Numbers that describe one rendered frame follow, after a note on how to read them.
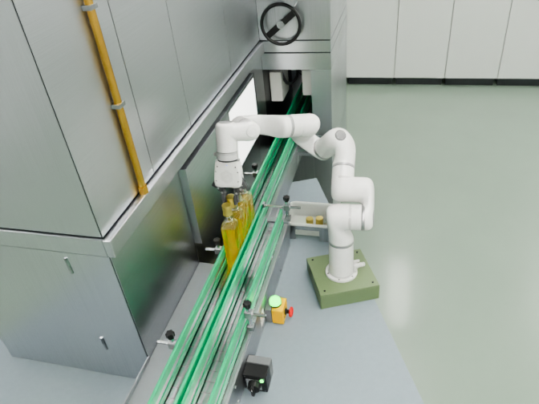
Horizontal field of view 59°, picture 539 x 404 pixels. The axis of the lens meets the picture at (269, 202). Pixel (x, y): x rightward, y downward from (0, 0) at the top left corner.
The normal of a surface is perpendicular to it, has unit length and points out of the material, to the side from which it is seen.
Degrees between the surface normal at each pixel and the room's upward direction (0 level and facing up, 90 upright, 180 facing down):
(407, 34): 90
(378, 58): 90
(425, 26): 90
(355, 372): 0
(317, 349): 0
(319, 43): 90
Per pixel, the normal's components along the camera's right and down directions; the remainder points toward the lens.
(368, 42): -0.24, 0.59
